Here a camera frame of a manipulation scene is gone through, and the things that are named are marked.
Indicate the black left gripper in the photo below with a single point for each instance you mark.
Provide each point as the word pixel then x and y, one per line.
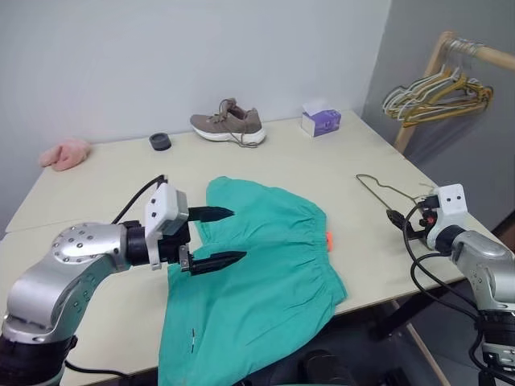
pixel 173 243

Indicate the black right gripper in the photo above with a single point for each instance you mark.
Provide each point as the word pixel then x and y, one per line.
pixel 429 209

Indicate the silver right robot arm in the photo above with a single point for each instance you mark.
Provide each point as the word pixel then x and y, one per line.
pixel 483 257

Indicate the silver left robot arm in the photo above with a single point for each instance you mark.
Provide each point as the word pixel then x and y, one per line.
pixel 84 257

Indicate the green shorts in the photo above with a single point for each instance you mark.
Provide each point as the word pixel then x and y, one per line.
pixel 257 281

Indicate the small orange tag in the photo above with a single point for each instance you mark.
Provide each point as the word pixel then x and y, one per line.
pixel 330 241

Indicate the black round container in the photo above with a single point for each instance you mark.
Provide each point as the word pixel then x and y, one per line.
pixel 159 142

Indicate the brown sneaker with white sole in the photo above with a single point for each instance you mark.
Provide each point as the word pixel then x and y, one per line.
pixel 229 122

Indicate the bunch of hangers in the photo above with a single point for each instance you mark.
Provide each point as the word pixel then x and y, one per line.
pixel 450 102

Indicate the purple and white tissue box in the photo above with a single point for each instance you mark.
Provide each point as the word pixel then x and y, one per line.
pixel 322 120

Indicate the dark rounded shape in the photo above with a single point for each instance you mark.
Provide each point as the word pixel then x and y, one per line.
pixel 322 368

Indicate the pink cloth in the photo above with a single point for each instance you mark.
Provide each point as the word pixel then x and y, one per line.
pixel 64 154

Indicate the wooden clothes rack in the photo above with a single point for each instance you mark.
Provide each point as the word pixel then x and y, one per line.
pixel 495 54

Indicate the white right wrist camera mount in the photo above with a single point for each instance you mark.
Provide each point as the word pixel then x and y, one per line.
pixel 452 205

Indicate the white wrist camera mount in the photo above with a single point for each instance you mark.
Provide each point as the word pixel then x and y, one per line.
pixel 452 205
pixel 163 205

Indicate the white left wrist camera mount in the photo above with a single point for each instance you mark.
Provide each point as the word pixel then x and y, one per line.
pixel 163 205

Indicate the black table frame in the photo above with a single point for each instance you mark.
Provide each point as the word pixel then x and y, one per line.
pixel 402 313

